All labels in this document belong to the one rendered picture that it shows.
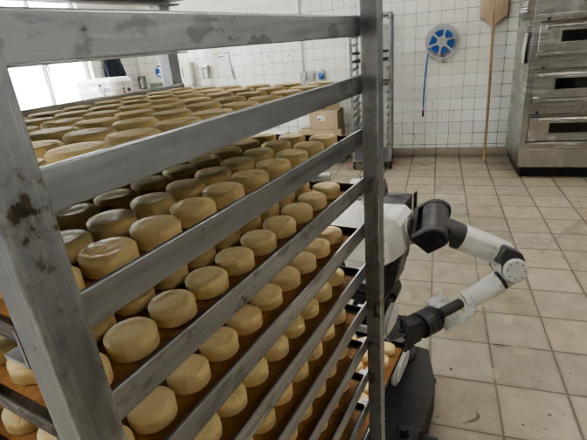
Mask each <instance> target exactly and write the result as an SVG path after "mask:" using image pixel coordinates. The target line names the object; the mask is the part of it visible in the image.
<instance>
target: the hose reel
mask: <svg viewBox="0 0 587 440"><path fill-rule="evenodd" d="M458 46H459V33H458V31H457V29H456V28H455V27H453V26H452V25H450V24H439V25H436V26H435V27H433V28H432V29H431V30H430V31H429V32H428V34H427V36H426V39H425V49H426V50H427V59H426V65H425V79H426V71H427V64H428V58H429V55H430V56H432V57H433V58H437V59H443V60H442V63H445V58H448V57H450V56H452V55H453V54H454V53H455V52H456V50H457V49H458ZM424 104H425V81H424V91H423V107H422V117H424V109H425V108H424Z"/></svg>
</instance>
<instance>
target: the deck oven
mask: <svg viewBox="0 0 587 440"><path fill-rule="evenodd" d="M530 24H531V25H530ZM529 26H530V30H528V28H529ZM526 32H528V35H529V37H528V45H527V51H526V58H525V64H523V63H522V62H521V48H522V45H523V41H524V38H525V34H526ZM505 147H506V149H507V151H508V158H509V160H510V161H511V162H512V164H513V166H514V168H515V170H516V172H517V174H518V176H553V177H587V0H521V3H520V11H519V20H518V29H517V37H516V46H515V54H514V70H513V78H512V87H511V96H510V104H509V112H508V128H507V137H506V145H505Z"/></svg>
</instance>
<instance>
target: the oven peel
mask: <svg viewBox="0 0 587 440"><path fill-rule="evenodd" d="M507 13H508V0H480V17H481V18H482V19H483V20H485V21H486V22H488V23H489V24H490V26H491V27H492V30H491V46H490V61H489V76H488V89H487V114H486V126H485V137H484V148H483V159H482V161H485V160H486V150H487V129H488V117H489V105H490V93H491V79H492V65H493V51H494V27H495V25H496V24H497V23H498V22H499V21H500V20H502V19H503V18H504V17H505V16H506V15H507Z"/></svg>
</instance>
